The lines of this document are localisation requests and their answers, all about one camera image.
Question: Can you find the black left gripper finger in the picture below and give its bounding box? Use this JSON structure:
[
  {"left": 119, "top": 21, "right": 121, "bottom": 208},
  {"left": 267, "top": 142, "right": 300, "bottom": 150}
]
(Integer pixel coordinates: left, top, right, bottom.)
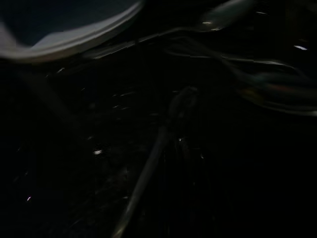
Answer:
[{"left": 111, "top": 85, "right": 199, "bottom": 238}]

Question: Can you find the metal spoon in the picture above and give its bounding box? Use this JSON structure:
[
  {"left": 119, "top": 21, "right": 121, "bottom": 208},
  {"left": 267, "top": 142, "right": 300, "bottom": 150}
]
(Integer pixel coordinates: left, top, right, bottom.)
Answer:
[{"left": 84, "top": 0, "right": 251, "bottom": 60}]

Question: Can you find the metal fork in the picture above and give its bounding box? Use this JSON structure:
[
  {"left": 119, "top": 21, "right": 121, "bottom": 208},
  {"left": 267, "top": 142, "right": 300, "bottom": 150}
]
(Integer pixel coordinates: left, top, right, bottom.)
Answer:
[{"left": 164, "top": 37, "right": 317, "bottom": 77}]

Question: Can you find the white stacked plastic container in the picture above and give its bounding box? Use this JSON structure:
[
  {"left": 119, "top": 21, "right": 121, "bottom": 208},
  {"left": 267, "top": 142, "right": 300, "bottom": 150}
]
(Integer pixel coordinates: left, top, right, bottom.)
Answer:
[{"left": 0, "top": 0, "right": 146, "bottom": 62}]

